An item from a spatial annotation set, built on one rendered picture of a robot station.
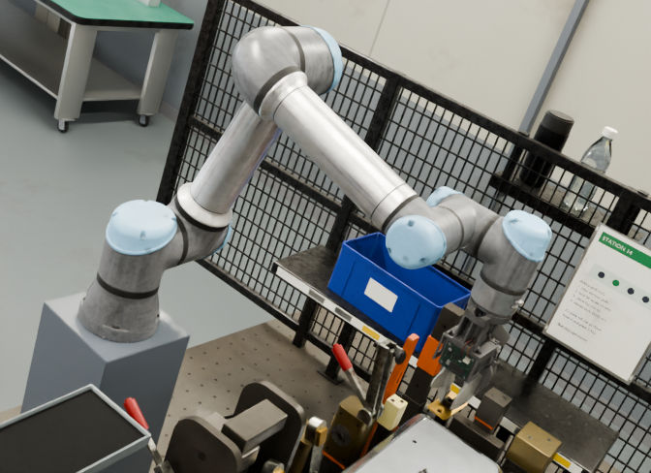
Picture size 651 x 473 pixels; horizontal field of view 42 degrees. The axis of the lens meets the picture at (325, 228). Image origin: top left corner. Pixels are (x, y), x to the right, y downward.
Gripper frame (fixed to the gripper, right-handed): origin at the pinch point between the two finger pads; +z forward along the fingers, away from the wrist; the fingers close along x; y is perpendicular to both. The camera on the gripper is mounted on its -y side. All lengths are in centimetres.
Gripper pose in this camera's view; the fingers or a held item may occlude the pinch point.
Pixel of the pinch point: (450, 397)
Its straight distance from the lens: 148.0
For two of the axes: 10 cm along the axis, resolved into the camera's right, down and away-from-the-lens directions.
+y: -6.0, 1.8, -7.8
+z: -3.1, 8.5, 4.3
